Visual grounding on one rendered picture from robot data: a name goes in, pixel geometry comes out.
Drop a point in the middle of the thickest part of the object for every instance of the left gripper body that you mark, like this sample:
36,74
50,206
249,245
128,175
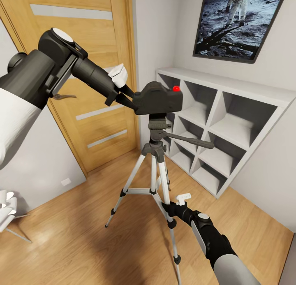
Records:
100,81

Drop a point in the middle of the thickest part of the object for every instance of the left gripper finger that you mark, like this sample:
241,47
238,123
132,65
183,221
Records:
126,101
127,91

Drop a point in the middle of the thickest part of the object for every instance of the camera tripod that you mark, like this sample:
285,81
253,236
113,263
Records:
157,122

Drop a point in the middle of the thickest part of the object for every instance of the digital camera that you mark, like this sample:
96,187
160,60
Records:
156,98

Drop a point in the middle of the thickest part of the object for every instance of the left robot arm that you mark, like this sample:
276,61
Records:
35,77

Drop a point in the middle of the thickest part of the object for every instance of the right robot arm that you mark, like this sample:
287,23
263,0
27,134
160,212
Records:
227,266

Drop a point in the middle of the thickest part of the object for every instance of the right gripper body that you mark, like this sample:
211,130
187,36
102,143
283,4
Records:
177,210

